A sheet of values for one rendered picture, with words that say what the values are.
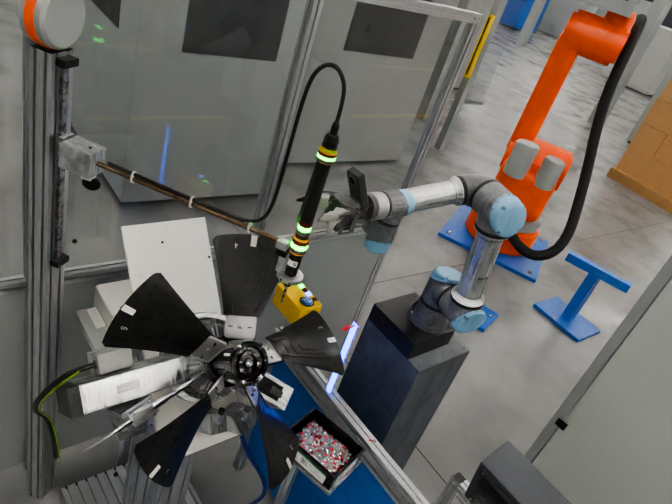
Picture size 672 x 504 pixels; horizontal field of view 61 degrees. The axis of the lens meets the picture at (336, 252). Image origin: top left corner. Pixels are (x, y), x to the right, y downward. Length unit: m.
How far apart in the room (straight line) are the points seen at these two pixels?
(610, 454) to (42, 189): 2.71
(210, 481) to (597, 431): 1.87
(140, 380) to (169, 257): 0.38
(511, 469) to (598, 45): 4.02
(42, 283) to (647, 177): 8.42
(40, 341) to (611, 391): 2.46
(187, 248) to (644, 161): 8.13
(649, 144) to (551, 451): 6.54
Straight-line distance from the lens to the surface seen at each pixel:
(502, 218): 1.73
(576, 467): 3.34
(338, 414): 2.04
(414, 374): 2.10
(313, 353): 1.71
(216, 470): 2.83
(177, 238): 1.76
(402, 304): 2.21
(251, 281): 1.59
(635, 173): 9.36
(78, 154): 1.60
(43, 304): 1.95
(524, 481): 1.59
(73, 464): 2.81
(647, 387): 3.00
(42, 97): 1.61
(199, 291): 1.78
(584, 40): 5.13
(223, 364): 1.54
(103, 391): 1.57
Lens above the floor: 2.30
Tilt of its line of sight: 31 degrees down
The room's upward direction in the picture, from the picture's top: 19 degrees clockwise
